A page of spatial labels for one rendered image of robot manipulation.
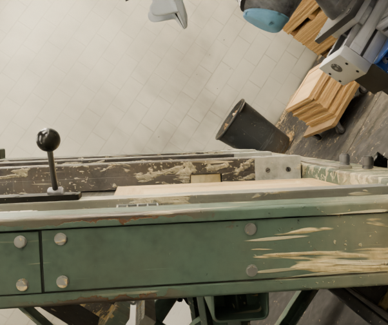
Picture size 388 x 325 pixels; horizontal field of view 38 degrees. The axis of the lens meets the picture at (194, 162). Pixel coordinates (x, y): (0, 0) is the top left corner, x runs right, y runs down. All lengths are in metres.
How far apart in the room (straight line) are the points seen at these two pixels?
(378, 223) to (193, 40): 6.33
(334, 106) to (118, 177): 3.23
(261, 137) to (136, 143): 1.61
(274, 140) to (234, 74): 1.49
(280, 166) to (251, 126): 4.20
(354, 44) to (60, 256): 1.09
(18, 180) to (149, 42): 5.50
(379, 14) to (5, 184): 1.08
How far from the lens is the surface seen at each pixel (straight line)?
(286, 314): 3.06
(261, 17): 1.59
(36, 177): 1.50
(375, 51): 1.61
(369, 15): 1.64
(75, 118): 6.63
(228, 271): 0.72
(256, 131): 5.73
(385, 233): 0.76
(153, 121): 6.68
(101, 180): 1.48
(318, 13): 6.06
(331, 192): 0.99
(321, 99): 4.51
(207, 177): 1.49
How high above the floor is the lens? 1.31
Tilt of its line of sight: 6 degrees down
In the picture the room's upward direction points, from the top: 56 degrees counter-clockwise
